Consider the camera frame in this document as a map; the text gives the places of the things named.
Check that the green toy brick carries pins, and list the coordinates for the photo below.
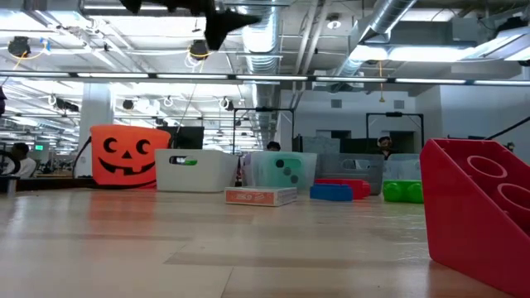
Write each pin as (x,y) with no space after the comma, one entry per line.
(191,162)
(403,191)

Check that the teal foam die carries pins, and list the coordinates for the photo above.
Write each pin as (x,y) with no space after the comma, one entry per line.
(275,176)

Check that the blue toy brick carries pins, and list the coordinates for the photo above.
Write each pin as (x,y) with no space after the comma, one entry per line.
(331,193)

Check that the large red toy brick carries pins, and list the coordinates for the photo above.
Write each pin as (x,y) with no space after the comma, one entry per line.
(360,187)

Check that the black ceiling lamp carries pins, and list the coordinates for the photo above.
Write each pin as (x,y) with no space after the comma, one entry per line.
(198,51)
(18,46)

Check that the long ceiling light strip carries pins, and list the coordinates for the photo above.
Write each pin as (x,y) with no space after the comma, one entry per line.
(112,75)

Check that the white building column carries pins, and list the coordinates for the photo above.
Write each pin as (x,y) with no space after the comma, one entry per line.
(97,107)

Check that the white ceiling sensor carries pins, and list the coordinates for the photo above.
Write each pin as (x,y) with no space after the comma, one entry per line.
(333,24)

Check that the black monitor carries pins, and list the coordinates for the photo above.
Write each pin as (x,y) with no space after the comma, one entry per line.
(186,138)

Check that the person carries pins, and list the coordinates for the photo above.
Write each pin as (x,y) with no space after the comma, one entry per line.
(385,145)
(25,163)
(273,146)

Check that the white plastic bin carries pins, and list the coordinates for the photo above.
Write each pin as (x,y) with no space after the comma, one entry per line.
(207,178)

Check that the green exit sign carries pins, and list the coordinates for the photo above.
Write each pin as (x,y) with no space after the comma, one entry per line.
(39,147)

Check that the orange pumpkin bucket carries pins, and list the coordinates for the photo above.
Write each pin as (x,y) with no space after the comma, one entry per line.
(99,174)

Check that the playing card box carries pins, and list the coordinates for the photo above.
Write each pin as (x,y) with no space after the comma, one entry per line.
(261,198)

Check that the yellow hanging pendant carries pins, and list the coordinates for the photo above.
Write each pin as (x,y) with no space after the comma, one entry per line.
(381,98)

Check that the smoked grey plastic bin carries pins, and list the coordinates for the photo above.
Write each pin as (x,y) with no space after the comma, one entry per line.
(331,165)

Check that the clear plastic bin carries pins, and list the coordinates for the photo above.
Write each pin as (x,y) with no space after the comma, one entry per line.
(403,167)
(311,182)

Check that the silver ventilation duct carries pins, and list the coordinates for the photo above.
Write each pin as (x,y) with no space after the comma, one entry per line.
(265,45)
(389,12)

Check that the black metal frame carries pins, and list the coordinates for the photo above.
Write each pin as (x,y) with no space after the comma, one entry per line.
(393,114)

